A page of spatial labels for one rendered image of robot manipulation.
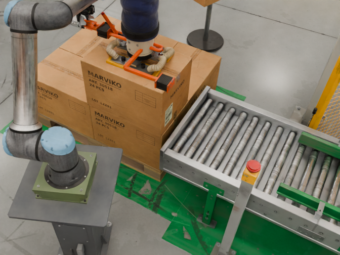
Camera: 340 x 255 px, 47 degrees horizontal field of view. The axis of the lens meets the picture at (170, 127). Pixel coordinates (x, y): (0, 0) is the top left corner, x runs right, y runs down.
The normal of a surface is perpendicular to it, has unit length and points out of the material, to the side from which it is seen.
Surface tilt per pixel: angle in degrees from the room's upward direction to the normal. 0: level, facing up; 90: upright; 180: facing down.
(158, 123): 90
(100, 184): 0
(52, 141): 4
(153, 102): 90
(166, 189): 0
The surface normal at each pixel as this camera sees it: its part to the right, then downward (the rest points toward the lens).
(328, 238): -0.48, 0.64
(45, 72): 0.04, -0.66
